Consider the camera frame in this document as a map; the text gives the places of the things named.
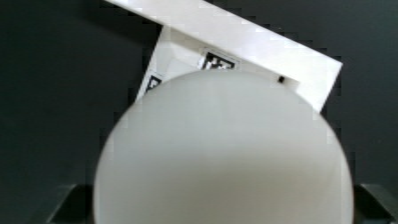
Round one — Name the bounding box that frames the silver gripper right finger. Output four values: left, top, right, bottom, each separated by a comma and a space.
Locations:
353, 183, 398, 224

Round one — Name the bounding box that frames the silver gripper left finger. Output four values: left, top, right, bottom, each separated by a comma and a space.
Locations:
25, 183, 96, 224

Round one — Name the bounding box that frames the white lamp bulb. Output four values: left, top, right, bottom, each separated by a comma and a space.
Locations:
94, 71, 353, 224

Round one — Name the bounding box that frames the white lamp base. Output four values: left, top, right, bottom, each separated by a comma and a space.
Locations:
105, 0, 343, 109

